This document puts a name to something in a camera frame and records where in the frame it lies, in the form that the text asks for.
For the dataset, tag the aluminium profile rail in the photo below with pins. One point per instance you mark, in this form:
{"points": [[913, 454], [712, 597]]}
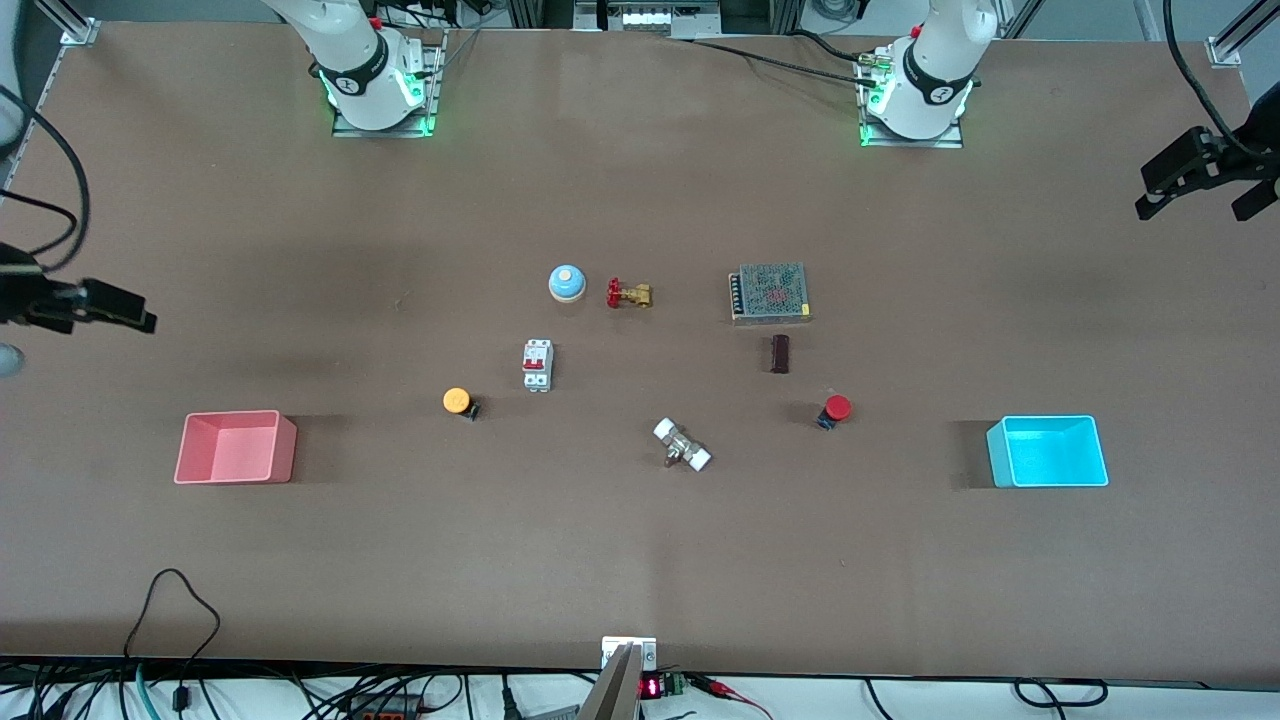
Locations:
{"points": [[1225, 50], [75, 30]]}

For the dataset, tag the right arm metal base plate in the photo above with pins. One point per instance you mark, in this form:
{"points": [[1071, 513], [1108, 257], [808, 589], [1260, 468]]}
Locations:
{"points": [[436, 100]]}

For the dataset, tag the grey camera mount pole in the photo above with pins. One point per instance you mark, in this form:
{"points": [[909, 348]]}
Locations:
{"points": [[612, 695]]}

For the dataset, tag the yellow push button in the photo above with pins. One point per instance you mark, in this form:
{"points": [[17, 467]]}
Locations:
{"points": [[456, 400]]}

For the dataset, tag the aluminium frame post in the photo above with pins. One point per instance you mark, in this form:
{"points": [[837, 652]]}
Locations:
{"points": [[525, 12], [788, 12]]}

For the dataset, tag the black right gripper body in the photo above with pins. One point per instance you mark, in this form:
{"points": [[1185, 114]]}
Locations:
{"points": [[22, 296]]}

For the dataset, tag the red push button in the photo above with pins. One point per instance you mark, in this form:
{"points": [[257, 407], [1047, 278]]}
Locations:
{"points": [[838, 406]]}

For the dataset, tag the metal fitting white ends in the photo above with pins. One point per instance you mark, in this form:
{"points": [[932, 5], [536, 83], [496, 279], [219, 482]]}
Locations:
{"points": [[682, 446]]}

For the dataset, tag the metal control box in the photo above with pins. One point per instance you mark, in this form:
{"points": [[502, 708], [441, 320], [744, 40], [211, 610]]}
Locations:
{"points": [[645, 18]]}

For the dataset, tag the red LED display module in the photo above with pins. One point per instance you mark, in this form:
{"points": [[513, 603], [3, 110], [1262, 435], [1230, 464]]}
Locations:
{"points": [[650, 687]]}

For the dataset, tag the metal mesh power supply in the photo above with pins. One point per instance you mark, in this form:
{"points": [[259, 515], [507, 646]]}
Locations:
{"points": [[772, 292]]}

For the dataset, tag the white circuit breaker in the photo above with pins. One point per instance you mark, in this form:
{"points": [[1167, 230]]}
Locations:
{"points": [[537, 365]]}

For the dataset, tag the dark brown rectangular block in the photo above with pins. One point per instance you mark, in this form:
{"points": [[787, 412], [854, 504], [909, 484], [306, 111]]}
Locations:
{"points": [[780, 354]]}

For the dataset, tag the cyan plastic bin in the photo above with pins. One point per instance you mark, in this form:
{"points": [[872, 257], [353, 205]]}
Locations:
{"points": [[1060, 455]]}

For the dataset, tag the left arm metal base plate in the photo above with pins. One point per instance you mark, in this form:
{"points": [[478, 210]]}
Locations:
{"points": [[920, 144]]}

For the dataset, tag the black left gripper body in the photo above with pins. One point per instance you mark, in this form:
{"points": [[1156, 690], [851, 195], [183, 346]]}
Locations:
{"points": [[1262, 153]]}

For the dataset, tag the pink plastic bin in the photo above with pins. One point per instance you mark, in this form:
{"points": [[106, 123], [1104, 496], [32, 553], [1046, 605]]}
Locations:
{"points": [[200, 466]]}

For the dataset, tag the small metal mounting bracket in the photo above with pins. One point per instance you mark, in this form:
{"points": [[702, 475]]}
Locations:
{"points": [[645, 650]]}

